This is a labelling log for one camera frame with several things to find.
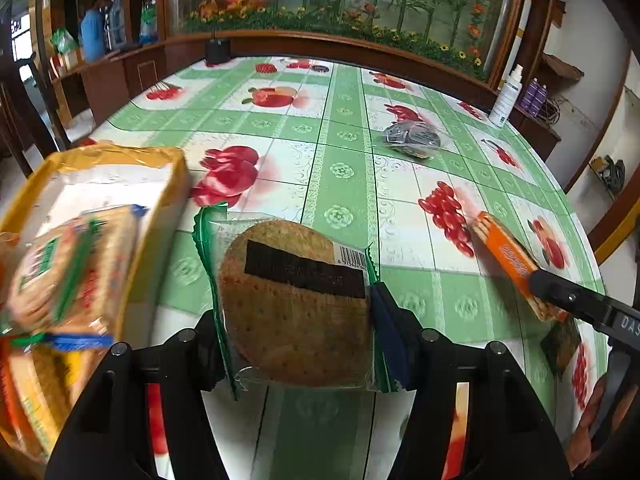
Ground small black cup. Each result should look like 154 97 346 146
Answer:
205 37 232 67

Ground wooden low cabinet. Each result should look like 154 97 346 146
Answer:
52 37 205 125

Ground green white bag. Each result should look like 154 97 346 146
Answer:
50 27 78 55

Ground dark green snack packet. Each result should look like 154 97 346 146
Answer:
540 316 582 377

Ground clear packet dark snack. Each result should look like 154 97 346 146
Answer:
382 120 442 159

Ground blue edged soda cracker pack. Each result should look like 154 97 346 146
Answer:
48 204 148 336

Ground blue water jug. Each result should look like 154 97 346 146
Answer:
80 9 105 63

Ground slim orange cracker pack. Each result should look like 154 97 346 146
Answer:
472 211 568 322

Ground yellow cardboard tray box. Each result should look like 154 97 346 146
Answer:
1 143 190 463

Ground dark wooden chair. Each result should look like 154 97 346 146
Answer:
1 54 72 178

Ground round cracker pack black label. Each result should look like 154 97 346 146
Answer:
192 204 399 396

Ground person's right hand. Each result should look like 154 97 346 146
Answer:
564 374 640 474

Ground green label square cracker pack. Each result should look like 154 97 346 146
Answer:
9 346 70 458

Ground white spray bottle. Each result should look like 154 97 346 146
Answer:
489 64 523 127

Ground yellow square cracker pack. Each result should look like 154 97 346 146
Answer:
62 349 106 406

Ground round cracker pack green ends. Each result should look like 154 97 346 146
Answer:
6 216 104 332

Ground green fruit pattern tablecloth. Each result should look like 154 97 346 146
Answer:
91 58 608 479

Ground purple bottles pair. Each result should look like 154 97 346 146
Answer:
518 78 548 117

